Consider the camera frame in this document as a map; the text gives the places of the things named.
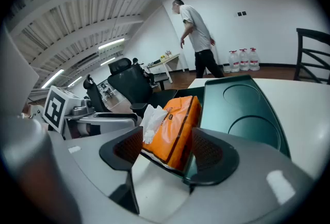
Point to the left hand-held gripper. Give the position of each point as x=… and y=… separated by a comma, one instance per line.
x=55, y=106

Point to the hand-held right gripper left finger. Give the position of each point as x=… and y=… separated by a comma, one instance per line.
x=121, y=150

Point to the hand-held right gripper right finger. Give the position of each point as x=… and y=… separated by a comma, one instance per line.
x=219, y=161

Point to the white tissues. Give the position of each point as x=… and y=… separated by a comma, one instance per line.
x=153, y=122

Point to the orange tissue box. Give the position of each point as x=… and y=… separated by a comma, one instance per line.
x=175, y=127

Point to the long ceiling light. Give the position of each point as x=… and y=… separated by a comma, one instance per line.
x=111, y=43
x=52, y=78
x=107, y=61
x=74, y=81

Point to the small black office chair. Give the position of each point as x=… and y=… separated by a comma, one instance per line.
x=94, y=94

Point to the dark green plastic tray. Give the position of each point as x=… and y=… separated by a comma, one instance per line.
x=242, y=114

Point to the large black office chair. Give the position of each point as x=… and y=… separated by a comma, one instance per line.
x=131, y=83

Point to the black bench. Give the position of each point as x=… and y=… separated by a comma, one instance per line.
x=162, y=79

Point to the small white bin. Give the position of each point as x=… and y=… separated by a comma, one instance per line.
x=226, y=68

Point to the white background table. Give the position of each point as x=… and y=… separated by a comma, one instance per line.
x=167, y=61

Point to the clear water bottle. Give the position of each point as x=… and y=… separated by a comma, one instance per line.
x=244, y=60
x=233, y=61
x=254, y=59

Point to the yellow flowers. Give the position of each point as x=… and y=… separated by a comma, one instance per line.
x=163, y=57

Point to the dark wooden chair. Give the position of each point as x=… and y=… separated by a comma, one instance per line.
x=309, y=52

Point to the black wall switch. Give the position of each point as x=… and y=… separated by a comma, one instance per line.
x=241, y=13

